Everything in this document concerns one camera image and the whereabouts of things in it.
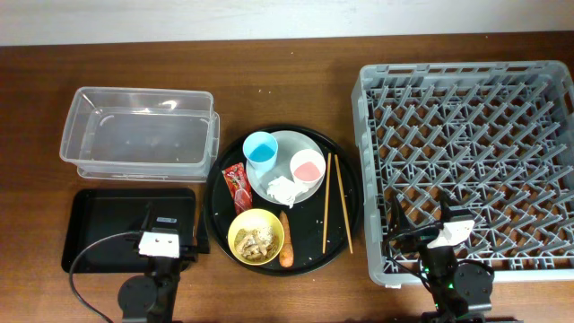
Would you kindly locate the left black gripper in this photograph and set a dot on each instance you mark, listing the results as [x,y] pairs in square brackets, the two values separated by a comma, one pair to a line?
[190,254]

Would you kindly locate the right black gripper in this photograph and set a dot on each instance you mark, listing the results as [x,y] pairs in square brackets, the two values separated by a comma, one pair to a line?
[418,236]

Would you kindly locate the red snack wrapper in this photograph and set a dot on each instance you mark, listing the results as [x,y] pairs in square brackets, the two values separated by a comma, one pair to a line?
[237,182]

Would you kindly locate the wooden chopstick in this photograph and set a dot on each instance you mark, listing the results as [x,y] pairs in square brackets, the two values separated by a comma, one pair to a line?
[343,203]
[326,204]

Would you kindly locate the yellow bowl with food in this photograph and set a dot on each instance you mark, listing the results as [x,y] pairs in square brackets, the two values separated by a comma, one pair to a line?
[255,237]

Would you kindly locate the white tissue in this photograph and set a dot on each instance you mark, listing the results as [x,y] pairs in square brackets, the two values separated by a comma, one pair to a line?
[285,191]

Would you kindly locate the light blue plastic cup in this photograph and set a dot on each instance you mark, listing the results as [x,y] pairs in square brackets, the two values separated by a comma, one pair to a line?
[261,150]

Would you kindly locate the pink plastic cup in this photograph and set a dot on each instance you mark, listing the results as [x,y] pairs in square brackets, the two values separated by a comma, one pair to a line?
[307,167]

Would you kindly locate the grey round plate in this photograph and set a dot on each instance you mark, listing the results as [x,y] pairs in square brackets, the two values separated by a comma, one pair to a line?
[294,150]

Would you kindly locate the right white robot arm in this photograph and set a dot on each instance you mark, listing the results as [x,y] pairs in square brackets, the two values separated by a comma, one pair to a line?
[461,289]

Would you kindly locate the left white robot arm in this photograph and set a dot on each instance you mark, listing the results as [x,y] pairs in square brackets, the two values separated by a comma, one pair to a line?
[151,296]

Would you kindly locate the grey dishwasher rack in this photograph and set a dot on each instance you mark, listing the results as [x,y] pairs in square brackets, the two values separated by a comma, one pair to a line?
[496,136]

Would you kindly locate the black rectangular tray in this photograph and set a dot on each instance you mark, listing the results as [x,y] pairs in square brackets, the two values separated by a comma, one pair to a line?
[101,212]

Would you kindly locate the round black serving tray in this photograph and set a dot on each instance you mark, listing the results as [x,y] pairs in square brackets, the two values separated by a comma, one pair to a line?
[305,218]

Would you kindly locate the orange carrot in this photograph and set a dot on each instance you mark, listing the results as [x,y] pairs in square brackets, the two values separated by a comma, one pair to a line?
[286,256]

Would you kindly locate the clear plastic bin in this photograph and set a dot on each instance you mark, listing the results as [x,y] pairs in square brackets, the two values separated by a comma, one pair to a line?
[141,134]

